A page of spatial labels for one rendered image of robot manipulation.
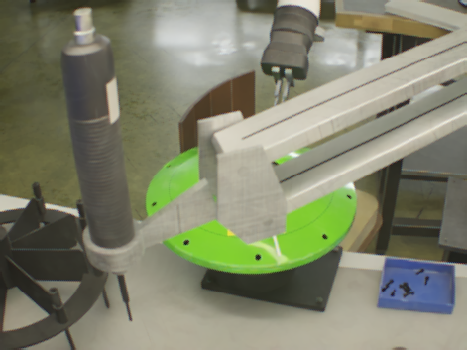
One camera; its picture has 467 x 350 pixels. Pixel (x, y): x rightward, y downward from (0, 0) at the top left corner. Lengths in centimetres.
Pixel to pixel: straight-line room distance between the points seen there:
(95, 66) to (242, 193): 15
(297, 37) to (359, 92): 54
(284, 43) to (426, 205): 181
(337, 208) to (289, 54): 27
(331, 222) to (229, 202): 41
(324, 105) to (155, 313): 55
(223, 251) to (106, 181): 40
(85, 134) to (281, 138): 15
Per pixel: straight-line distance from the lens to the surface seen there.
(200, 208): 50
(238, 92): 165
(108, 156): 44
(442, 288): 102
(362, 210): 164
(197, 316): 95
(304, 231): 85
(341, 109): 48
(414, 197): 277
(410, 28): 194
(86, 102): 41
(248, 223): 49
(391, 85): 50
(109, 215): 47
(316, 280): 99
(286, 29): 103
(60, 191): 285
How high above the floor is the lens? 162
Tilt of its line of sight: 35 degrees down
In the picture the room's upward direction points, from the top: straight up
